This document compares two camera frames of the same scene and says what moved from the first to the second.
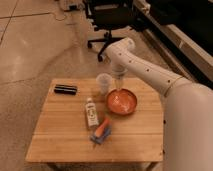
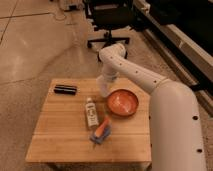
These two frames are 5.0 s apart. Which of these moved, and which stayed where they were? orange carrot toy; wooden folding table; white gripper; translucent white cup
Moved: white gripper
Stayed: wooden folding table; translucent white cup; orange carrot toy
